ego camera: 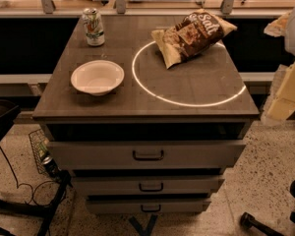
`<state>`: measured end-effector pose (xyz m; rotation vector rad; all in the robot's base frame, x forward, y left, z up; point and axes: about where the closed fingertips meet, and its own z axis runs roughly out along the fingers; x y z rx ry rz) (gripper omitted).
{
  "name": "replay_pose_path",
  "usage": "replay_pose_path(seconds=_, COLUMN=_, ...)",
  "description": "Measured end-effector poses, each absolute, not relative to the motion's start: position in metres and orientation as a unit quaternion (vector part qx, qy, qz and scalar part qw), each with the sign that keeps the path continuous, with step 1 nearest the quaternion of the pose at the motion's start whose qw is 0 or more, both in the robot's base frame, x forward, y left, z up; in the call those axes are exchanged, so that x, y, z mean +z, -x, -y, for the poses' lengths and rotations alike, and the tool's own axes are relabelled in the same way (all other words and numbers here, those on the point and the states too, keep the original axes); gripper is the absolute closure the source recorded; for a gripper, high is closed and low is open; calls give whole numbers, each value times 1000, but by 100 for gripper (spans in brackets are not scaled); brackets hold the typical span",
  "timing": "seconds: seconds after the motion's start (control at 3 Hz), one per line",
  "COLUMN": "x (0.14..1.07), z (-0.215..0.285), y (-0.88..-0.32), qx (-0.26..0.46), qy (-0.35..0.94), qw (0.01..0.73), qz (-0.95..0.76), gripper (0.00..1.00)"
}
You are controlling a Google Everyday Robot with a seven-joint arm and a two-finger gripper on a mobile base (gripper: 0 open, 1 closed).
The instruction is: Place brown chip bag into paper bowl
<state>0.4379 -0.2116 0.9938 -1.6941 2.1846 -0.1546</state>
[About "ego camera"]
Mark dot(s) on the drawer black handle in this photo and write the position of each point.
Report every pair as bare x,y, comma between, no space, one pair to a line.
150,208
153,156
151,188

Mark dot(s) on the top drawer black handle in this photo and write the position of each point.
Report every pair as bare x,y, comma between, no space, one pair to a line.
153,156

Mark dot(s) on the white paper bowl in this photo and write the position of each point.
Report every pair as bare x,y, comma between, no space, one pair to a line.
98,77

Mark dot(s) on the black stand leg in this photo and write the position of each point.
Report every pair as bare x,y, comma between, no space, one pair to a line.
45,212

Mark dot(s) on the brown salt chip bag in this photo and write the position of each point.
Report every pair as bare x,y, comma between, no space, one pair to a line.
197,32

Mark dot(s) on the middle drawer black handle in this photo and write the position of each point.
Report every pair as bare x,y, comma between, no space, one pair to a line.
151,188

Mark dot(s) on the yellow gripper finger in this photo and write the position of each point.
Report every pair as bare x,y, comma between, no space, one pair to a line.
280,104
277,27

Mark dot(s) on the green white soda can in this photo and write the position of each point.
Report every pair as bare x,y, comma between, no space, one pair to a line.
93,26

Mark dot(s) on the wire mesh basket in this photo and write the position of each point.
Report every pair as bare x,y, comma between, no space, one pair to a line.
40,152

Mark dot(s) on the grey drawer cabinet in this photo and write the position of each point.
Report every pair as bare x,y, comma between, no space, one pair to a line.
197,112

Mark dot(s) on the dark can on floor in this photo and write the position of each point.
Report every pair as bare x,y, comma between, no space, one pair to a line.
50,166

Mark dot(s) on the bottom drawer black handle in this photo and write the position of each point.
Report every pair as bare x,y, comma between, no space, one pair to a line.
150,208

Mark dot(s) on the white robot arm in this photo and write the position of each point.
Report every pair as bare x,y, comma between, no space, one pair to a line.
289,38

